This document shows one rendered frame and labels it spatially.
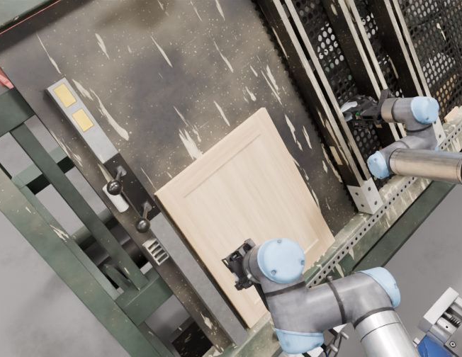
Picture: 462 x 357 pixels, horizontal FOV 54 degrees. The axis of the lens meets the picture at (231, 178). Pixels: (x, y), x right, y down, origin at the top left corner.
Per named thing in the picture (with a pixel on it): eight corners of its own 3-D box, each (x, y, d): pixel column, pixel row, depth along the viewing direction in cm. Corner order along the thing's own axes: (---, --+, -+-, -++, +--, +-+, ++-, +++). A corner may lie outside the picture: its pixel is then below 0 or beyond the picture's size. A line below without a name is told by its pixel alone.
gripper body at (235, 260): (244, 239, 103) (258, 232, 91) (268, 270, 102) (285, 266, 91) (219, 261, 100) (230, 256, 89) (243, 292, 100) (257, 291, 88)
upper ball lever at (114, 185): (119, 178, 118) (111, 201, 106) (110, 166, 116) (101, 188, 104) (131, 171, 117) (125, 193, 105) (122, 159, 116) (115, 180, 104)
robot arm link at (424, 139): (399, 166, 138) (390, 134, 135) (427, 149, 141) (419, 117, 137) (417, 171, 131) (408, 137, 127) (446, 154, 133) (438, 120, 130)
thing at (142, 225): (144, 212, 123) (139, 239, 110) (137, 202, 121) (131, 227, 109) (156, 206, 122) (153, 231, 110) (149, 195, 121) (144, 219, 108)
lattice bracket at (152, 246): (155, 263, 129) (159, 265, 127) (141, 244, 127) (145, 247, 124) (166, 253, 131) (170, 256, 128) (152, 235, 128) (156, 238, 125)
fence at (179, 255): (232, 342, 146) (238, 347, 143) (44, 89, 109) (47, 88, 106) (242, 331, 148) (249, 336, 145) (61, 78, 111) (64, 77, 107)
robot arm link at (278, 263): (273, 292, 73) (256, 242, 75) (255, 293, 84) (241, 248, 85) (315, 278, 75) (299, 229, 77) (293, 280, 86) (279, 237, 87)
